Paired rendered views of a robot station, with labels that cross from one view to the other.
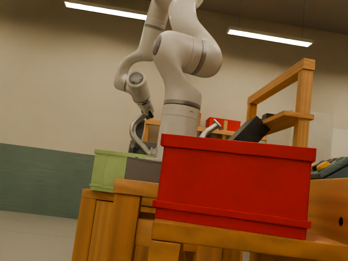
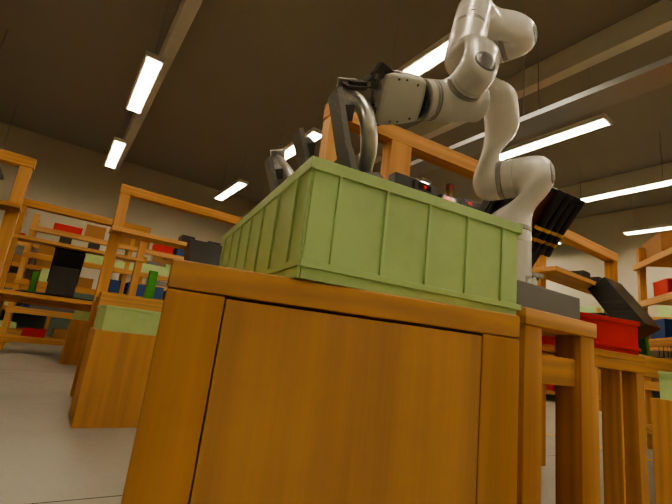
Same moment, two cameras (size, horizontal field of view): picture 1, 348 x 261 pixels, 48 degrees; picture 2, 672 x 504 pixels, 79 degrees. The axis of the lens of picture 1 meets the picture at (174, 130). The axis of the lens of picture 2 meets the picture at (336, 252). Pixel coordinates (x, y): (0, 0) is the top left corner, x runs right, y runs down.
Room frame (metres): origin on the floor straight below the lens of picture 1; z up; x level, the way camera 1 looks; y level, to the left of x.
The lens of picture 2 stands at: (2.23, 0.77, 0.71)
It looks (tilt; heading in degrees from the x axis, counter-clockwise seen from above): 13 degrees up; 242
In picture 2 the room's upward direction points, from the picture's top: 7 degrees clockwise
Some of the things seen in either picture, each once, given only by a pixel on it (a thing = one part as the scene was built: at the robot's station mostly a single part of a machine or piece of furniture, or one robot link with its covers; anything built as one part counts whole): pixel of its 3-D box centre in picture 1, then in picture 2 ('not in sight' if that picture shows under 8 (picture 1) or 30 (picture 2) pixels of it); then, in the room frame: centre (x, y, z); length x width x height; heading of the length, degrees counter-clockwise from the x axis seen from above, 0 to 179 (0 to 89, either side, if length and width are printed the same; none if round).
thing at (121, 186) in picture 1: (169, 191); (508, 322); (1.23, -0.01, 0.83); 0.32 x 0.32 x 0.04; 2
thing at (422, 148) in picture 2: not in sight; (436, 154); (0.70, -0.96, 1.89); 1.50 x 0.09 x 0.09; 179
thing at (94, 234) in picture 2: not in sight; (118, 294); (2.06, -7.61, 1.12); 3.01 x 0.54 x 2.24; 5
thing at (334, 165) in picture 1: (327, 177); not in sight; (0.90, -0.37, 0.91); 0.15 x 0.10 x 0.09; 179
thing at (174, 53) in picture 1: (178, 70); (521, 195); (1.21, 0.01, 1.22); 0.19 x 0.12 x 0.24; 114
